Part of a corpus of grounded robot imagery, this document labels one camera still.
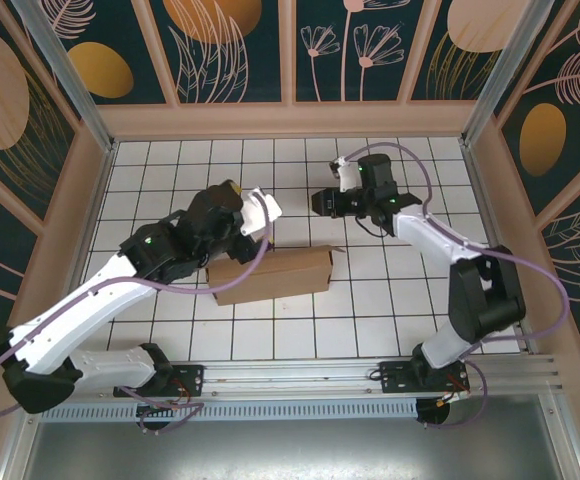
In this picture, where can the brown cardboard paper box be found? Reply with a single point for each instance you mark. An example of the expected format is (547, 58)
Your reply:
(280, 275)

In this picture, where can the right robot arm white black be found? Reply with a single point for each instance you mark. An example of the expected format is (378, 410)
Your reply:
(440, 350)

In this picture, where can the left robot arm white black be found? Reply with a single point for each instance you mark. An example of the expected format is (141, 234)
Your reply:
(70, 310)

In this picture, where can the small green circuit board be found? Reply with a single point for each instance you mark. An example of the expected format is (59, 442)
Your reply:
(159, 406)

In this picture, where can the grey sheet metal panel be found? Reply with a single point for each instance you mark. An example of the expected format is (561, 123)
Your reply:
(290, 450)

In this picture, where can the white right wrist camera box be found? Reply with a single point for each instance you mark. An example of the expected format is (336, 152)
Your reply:
(345, 175)

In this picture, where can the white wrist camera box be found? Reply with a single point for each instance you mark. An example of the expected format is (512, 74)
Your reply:
(345, 175)
(257, 215)

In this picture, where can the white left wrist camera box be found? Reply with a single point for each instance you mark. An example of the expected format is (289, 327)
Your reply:
(257, 215)

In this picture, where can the thin aluminium side rail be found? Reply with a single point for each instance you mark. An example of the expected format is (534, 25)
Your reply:
(98, 195)
(480, 200)

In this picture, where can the aluminium frame rail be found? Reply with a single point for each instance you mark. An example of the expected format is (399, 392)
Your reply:
(295, 372)

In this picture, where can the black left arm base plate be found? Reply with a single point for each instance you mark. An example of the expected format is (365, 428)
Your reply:
(190, 375)

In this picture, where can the aluminium corner post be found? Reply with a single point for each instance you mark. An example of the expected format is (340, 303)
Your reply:
(71, 80)
(504, 70)

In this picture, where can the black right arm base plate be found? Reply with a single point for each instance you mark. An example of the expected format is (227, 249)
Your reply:
(395, 375)

